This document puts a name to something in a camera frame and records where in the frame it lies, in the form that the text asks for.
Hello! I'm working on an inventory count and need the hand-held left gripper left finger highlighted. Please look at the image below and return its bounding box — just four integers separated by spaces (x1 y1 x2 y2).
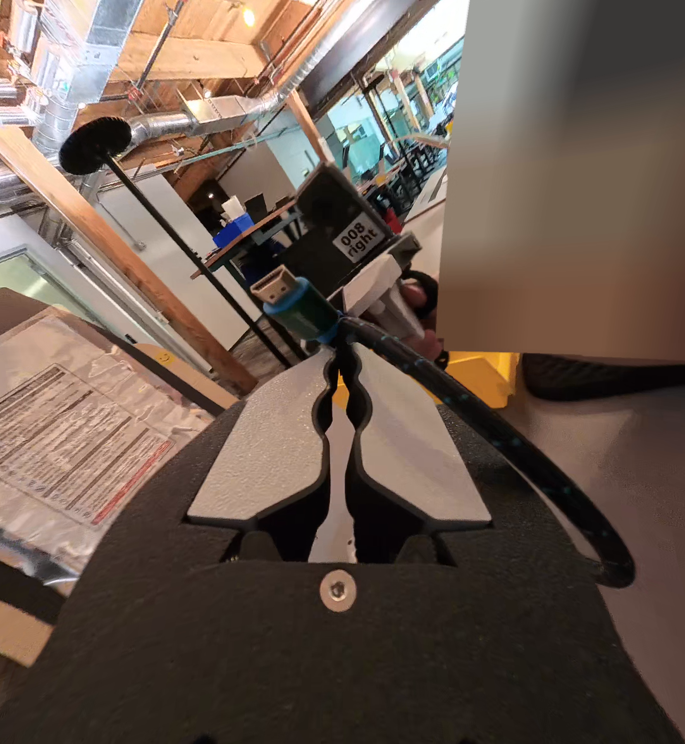
187 348 340 560

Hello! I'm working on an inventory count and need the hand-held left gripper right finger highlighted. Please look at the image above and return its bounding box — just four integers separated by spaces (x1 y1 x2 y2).
341 343 492 562

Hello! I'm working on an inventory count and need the black braided hdmi cable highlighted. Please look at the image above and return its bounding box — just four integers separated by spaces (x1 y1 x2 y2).
250 264 635 589

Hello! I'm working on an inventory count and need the person's right hand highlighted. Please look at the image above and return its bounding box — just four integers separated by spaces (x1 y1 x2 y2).
403 279 451 370

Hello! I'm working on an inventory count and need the wooden desk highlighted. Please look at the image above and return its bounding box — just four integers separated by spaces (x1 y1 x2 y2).
190 206 303 281

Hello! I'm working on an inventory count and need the blue box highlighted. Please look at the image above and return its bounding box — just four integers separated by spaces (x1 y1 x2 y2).
213 212 254 248

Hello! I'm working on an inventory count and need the yellow plastic bin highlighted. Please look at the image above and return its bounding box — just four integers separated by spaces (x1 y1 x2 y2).
444 350 521 409

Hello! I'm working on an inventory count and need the black textured pad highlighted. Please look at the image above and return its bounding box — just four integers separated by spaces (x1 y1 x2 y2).
521 353 685 403

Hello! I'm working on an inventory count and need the plastic wrapped panel on board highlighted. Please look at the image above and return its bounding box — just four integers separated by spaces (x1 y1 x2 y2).
0 286 244 669

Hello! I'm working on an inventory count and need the black pole stand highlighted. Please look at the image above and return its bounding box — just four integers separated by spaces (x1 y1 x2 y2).
59 115 294 370

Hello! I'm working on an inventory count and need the silver ventilation duct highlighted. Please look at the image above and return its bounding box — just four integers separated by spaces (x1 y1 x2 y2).
0 0 343 198

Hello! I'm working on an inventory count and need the wooden support post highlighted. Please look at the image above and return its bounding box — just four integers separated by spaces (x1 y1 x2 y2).
0 125 257 397

